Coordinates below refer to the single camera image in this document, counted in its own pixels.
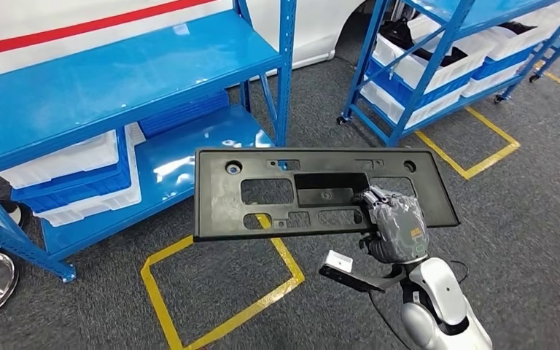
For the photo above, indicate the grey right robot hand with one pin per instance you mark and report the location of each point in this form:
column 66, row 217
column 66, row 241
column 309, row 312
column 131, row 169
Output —
column 398, row 227

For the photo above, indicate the black plastic plate frame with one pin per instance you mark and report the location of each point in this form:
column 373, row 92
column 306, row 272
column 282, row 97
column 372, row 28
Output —
column 217, row 203

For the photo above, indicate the blue metal shelf rack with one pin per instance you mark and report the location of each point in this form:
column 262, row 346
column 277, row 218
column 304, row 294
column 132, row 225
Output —
column 558, row 50
column 91, row 87

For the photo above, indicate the white plastic bin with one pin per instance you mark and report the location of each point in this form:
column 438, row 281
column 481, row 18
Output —
column 492, row 82
column 512, row 43
column 62, row 164
column 96, row 205
column 429, row 111

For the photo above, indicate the white bin with black parts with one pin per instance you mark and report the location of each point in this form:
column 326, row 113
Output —
column 454, row 70

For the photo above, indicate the blue rack with bins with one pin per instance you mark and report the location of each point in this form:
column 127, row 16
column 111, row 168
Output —
column 446, row 38

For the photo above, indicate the white car with red stripe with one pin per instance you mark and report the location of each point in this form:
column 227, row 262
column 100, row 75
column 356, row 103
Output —
column 309, row 29

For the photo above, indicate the stack of blue bins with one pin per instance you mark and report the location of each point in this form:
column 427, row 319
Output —
column 183, row 113

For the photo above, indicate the black camera bracket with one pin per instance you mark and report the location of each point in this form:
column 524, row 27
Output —
column 357, row 282

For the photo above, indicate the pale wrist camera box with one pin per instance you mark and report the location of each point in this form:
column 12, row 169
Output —
column 338, row 262

